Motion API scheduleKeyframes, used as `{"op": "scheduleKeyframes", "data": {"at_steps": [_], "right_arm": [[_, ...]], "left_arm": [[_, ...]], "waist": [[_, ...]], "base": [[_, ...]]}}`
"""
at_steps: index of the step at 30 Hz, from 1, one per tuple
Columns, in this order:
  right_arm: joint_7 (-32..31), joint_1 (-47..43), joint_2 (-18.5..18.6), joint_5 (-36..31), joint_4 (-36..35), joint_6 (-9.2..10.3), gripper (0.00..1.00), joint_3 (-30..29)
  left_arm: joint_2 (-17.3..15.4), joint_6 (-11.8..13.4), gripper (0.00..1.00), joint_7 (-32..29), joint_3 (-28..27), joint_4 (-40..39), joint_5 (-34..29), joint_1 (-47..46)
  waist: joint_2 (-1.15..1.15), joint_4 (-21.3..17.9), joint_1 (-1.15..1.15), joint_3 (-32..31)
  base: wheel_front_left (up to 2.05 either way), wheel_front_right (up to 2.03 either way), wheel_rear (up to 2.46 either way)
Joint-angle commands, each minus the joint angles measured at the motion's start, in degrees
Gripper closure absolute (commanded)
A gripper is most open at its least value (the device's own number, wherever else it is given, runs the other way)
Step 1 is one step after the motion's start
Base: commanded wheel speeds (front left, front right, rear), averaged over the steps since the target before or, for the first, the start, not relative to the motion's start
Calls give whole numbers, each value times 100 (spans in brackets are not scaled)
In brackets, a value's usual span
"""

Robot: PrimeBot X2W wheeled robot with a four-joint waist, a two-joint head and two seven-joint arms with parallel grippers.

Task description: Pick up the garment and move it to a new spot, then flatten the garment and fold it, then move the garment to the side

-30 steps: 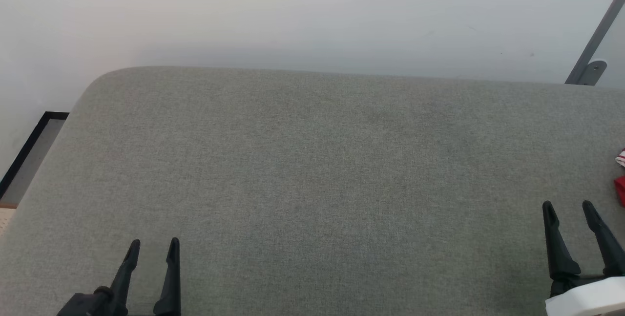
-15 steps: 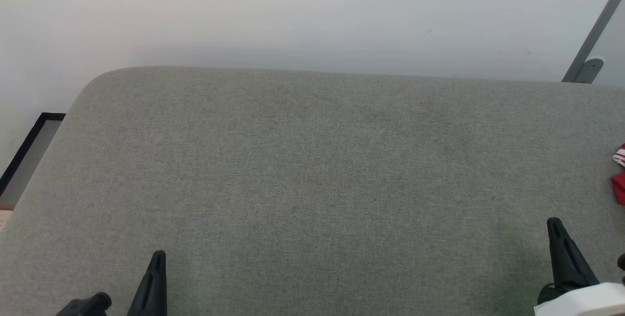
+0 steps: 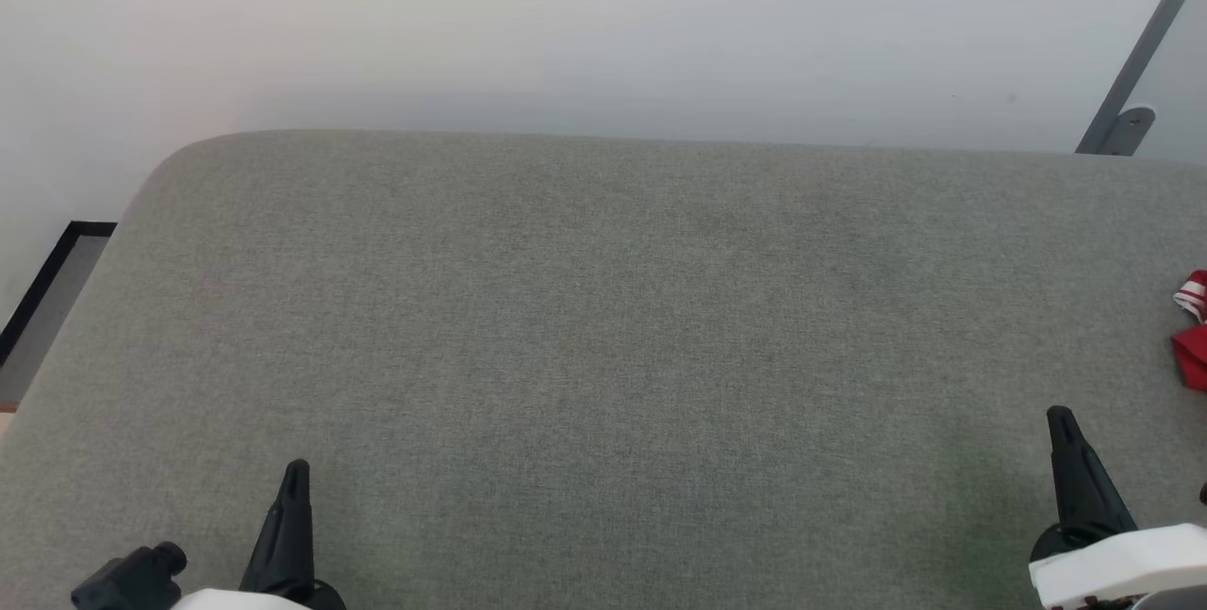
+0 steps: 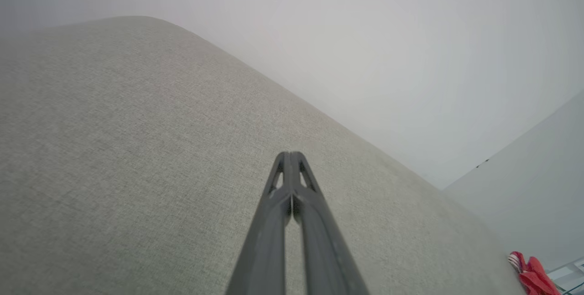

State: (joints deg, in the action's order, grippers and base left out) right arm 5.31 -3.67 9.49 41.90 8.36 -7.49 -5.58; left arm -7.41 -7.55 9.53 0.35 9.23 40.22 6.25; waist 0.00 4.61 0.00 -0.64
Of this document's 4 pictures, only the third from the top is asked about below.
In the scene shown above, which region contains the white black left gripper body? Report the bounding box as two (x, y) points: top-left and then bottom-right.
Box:
(170, 579), (348, 610)

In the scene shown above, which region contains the grey fabric sofa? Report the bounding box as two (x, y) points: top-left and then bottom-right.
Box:
(0, 129), (1207, 610)

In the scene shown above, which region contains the black framed grey panel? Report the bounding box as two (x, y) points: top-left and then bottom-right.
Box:
(0, 222), (118, 408)

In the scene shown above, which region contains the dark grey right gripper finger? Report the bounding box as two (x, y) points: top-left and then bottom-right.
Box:
(1047, 404), (1138, 541)

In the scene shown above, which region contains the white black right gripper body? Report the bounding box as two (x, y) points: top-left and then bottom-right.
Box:
(1027, 522), (1207, 610)

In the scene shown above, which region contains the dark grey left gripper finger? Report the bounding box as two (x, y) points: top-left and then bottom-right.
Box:
(240, 458), (315, 593)

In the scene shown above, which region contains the red garment with white trim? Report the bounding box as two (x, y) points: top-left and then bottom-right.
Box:
(1171, 271), (1207, 392)

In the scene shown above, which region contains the grey metal door frame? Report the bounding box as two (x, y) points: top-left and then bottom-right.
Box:
(1075, 0), (1207, 157)

